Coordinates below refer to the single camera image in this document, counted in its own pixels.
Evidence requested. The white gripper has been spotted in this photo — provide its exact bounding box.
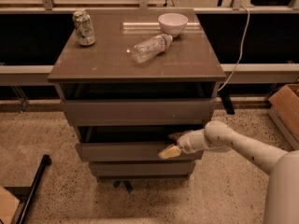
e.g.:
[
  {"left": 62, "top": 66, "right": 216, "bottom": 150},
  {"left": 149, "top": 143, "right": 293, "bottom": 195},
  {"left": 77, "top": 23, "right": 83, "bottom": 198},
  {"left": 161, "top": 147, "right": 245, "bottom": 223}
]
[{"left": 158, "top": 131, "right": 196, "bottom": 160}]

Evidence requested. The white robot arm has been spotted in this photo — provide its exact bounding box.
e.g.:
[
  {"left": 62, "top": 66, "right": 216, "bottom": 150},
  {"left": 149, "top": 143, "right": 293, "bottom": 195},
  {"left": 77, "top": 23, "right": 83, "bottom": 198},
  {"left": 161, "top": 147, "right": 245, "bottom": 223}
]
[{"left": 159, "top": 120, "right": 299, "bottom": 224}]

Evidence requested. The grey three-drawer cabinet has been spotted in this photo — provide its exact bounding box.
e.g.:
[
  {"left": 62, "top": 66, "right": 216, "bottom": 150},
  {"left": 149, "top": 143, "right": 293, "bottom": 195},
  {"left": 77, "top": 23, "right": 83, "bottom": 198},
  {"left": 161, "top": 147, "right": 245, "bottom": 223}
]
[{"left": 49, "top": 9, "right": 225, "bottom": 180}]

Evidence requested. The grey top drawer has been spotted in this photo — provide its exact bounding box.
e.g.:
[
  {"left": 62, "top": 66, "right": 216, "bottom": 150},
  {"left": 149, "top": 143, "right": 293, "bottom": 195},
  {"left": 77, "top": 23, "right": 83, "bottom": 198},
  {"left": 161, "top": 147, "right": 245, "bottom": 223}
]
[{"left": 61, "top": 99, "right": 216, "bottom": 126}]

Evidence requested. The blue tape cross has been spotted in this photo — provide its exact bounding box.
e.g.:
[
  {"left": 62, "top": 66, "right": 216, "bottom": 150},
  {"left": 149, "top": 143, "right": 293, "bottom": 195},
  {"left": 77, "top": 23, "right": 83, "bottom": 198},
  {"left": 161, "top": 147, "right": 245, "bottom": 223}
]
[{"left": 113, "top": 180, "right": 134, "bottom": 193}]

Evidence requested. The black table leg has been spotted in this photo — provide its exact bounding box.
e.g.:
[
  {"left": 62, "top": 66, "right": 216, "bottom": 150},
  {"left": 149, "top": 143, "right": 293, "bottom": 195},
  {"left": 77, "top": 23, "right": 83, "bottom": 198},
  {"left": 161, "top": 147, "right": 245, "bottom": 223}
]
[{"left": 219, "top": 91, "right": 235, "bottom": 115}]

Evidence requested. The clear plastic water bottle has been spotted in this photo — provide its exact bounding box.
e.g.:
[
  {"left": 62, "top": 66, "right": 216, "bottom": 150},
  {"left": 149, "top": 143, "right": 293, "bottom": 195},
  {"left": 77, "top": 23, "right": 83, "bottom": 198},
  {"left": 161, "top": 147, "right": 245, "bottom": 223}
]
[{"left": 131, "top": 34, "right": 173, "bottom": 63}]

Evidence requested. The cardboard box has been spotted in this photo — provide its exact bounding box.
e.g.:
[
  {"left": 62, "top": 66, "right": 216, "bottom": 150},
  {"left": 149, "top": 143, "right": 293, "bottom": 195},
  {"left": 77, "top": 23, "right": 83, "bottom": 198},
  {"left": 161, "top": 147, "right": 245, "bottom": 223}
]
[{"left": 269, "top": 84, "right": 299, "bottom": 150}]

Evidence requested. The white bowl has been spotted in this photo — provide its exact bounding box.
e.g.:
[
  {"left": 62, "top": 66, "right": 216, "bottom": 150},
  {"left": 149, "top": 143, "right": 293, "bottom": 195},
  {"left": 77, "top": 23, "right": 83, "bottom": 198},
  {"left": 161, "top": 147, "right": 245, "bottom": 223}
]
[{"left": 158, "top": 13, "right": 188, "bottom": 37}]

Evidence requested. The black metal bar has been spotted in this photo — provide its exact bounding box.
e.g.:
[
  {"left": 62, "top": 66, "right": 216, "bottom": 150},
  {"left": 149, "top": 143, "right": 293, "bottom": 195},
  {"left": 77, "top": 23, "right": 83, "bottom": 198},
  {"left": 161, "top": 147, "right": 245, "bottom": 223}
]
[{"left": 16, "top": 155, "right": 51, "bottom": 224}]

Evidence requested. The green white soda can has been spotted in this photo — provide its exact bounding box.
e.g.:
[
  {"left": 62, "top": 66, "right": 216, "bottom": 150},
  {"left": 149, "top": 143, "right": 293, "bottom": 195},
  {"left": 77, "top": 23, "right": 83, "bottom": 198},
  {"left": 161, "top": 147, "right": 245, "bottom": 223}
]
[{"left": 73, "top": 10, "right": 95, "bottom": 46}]

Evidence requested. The wooden board corner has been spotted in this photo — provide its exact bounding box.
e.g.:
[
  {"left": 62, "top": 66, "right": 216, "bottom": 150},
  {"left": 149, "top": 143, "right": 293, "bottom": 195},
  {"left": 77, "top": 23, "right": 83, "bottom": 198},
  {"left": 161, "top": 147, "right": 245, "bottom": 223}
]
[{"left": 0, "top": 187, "right": 20, "bottom": 224}]

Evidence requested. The white cable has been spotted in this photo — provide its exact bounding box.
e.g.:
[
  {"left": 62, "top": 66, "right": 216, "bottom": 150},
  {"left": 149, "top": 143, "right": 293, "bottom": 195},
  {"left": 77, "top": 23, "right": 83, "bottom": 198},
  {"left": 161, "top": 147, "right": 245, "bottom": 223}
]
[{"left": 217, "top": 6, "right": 251, "bottom": 93}]

